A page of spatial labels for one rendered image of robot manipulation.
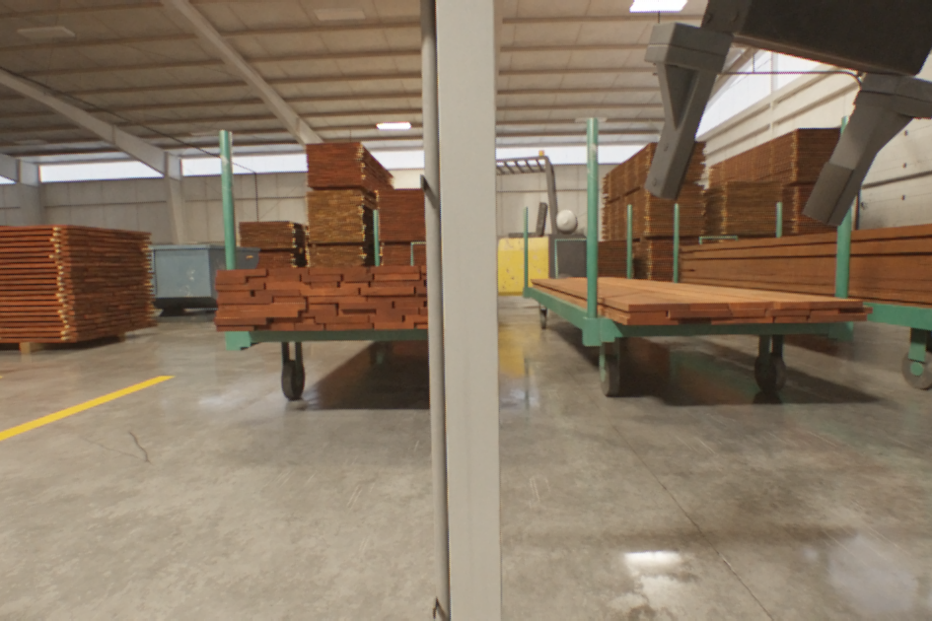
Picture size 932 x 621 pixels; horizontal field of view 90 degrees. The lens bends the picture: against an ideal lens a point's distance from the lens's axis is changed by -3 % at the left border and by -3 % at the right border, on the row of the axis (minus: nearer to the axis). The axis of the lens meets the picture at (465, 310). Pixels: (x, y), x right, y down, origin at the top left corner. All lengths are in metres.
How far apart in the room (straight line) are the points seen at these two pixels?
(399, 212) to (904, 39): 9.38
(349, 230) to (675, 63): 9.56
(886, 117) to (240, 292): 1.96
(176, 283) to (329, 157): 4.20
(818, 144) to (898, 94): 11.20
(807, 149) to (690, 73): 11.15
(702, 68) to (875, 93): 0.14
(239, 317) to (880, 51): 1.98
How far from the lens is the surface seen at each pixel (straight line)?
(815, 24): 0.38
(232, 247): 2.38
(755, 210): 10.88
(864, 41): 0.40
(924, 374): 3.28
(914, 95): 0.45
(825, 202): 0.44
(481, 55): 0.57
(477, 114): 0.55
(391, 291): 1.88
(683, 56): 0.35
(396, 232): 9.62
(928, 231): 3.17
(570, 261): 6.95
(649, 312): 1.97
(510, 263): 6.96
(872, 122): 0.44
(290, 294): 2.00
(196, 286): 7.10
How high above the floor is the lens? 0.66
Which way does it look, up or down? 5 degrees down
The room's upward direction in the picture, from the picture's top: 1 degrees counter-clockwise
